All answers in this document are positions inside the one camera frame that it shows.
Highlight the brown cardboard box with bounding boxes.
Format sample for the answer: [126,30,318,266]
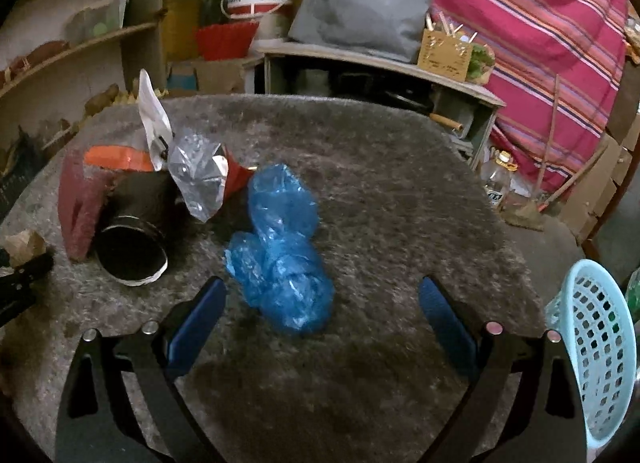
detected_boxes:
[166,57,262,97]

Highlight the brown paper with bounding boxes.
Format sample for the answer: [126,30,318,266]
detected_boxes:
[4,229,47,268]

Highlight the green plastic bag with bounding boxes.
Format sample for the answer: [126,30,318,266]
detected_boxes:
[625,267,640,321]

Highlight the ginger roots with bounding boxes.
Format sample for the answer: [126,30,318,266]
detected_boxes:
[82,84,138,116]

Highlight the grey fabric bag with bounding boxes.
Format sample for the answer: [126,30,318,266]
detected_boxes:
[287,0,434,64]

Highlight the blue plastic bag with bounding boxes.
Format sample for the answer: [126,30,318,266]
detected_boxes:
[224,230,335,335]
[247,163,319,244]

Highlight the straw broom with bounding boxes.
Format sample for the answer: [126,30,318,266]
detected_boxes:
[501,74,610,231]

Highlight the low grey shelf cabinet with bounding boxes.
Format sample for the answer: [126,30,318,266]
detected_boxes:
[251,39,507,160]

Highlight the white and orange cloth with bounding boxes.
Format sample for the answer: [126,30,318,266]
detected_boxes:
[84,69,174,174]

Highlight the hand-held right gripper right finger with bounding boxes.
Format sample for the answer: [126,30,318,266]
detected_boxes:
[418,276,587,463]

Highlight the light blue plastic basket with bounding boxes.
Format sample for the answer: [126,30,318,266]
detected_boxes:
[544,259,639,450]

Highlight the dark cylindrical can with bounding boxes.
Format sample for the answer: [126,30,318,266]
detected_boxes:
[94,170,171,289]

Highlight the wooden shelf unit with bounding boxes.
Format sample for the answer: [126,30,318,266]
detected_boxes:
[0,0,168,164]

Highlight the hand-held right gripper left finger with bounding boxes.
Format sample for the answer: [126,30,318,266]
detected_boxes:
[54,276,228,463]

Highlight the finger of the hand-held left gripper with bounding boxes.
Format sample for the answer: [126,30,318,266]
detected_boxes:
[0,249,54,294]
[0,290,37,326]

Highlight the clear plastic bag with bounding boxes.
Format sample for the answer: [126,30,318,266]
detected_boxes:
[167,129,229,224]

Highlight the pink striped cloth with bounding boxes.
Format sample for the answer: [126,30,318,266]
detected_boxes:
[294,0,632,196]

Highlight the wooden utensil box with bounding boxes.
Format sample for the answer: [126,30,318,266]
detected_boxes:
[418,13,474,84]

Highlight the clear plastic bottle yellow cap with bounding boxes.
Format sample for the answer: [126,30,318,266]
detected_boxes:
[480,151,519,212]

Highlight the yellow oil jug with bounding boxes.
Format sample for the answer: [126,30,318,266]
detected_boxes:
[161,0,202,62]

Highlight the black pan wooden handle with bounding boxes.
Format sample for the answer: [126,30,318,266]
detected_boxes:
[327,72,465,132]

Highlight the dark red scouring pad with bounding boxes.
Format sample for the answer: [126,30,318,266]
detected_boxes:
[57,152,117,262]

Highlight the red foil packet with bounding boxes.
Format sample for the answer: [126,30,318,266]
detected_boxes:
[226,150,257,206]

